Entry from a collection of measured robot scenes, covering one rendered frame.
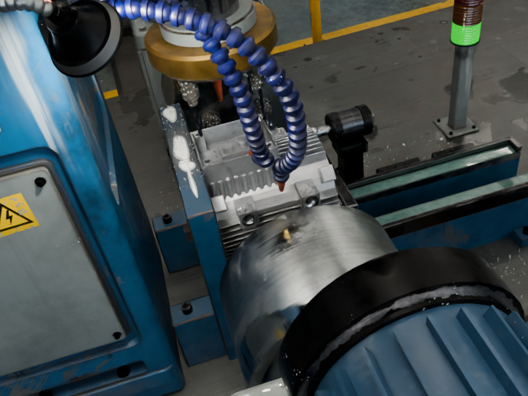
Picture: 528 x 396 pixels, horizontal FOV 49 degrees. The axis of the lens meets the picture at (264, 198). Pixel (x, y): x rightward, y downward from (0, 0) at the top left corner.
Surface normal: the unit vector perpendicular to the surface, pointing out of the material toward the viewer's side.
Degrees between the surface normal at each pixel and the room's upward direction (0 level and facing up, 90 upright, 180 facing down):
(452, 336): 5
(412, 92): 0
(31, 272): 90
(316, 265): 6
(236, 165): 90
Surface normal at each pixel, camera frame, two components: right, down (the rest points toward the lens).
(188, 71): -0.28, 0.66
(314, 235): -0.10, -0.75
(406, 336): -0.35, -0.66
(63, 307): 0.26, 0.61
